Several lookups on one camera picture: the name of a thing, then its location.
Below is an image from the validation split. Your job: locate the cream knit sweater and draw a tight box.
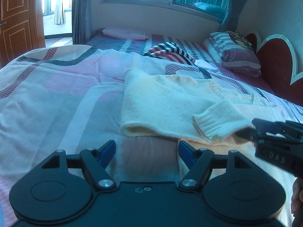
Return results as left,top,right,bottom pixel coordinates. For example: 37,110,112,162
121,69,280,146

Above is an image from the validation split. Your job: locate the right hand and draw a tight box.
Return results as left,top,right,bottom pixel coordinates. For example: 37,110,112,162
291,178,302,214

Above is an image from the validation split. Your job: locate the pastel patterned quilt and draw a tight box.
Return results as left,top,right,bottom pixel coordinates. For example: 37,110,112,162
1,45,302,226

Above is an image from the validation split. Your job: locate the red heart headboard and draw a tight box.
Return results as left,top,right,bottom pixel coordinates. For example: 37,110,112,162
246,31,302,106

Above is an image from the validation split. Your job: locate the white folded garment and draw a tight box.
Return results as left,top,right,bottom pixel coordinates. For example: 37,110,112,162
195,59,219,72

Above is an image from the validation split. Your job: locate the striped pillow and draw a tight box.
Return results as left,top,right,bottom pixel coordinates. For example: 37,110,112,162
203,32,261,78

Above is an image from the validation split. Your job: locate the colourful patterned bag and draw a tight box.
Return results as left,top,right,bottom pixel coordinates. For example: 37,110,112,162
226,31,253,51

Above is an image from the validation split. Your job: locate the striped bed sheet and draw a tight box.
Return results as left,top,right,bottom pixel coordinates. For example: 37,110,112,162
87,31,274,94

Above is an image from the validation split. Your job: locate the red white striped garment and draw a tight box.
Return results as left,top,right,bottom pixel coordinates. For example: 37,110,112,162
143,42,196,66

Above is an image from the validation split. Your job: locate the grey right curtain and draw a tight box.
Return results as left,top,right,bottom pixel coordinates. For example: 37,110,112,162
219,0,248,32

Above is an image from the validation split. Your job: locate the grey curtain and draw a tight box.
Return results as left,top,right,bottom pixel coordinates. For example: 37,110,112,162
71,0,92,45
219,0,248,32

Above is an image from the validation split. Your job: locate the brown wooden door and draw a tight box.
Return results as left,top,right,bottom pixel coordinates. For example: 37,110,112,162
1,0,45,67

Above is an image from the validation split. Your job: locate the grey left curtain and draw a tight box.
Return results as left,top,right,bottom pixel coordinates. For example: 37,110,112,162
71,0,92,45

